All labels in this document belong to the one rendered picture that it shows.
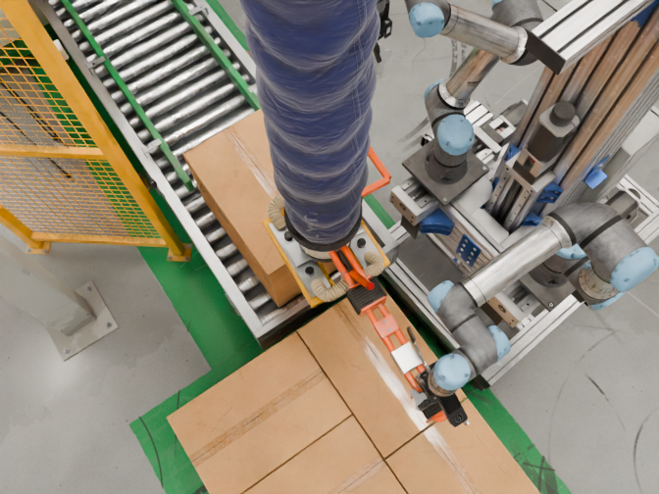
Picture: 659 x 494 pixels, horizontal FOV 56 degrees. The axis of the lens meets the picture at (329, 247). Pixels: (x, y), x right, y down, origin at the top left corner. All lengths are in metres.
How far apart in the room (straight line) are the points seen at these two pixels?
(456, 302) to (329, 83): 0.64
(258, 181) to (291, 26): 1.37
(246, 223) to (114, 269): 1.28
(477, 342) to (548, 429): 1.69
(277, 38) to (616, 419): 2.61
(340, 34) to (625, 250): 0.86
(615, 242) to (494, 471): 1.20
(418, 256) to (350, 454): 1.04
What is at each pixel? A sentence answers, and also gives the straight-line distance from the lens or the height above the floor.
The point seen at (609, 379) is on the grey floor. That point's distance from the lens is 3.26.
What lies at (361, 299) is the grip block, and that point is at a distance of 1.79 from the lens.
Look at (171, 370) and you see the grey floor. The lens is 3.12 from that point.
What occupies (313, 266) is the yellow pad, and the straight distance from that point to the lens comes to 1.95.
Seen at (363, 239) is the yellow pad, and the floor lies 1.16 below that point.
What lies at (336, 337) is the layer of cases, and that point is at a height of 0.54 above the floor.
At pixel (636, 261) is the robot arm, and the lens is 1.53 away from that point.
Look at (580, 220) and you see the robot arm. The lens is 1.54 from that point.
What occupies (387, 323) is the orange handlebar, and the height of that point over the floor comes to 1.25.
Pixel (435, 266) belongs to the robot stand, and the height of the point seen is 0.21.
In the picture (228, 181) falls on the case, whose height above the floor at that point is 0.95.
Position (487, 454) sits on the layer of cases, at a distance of 2.48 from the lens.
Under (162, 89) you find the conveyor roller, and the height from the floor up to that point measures 0.54.
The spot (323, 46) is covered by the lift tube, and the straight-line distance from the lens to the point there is 1.00.
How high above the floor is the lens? 2.96
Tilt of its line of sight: 68 degrees down
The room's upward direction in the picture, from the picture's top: 3 degrees counter-clockwise
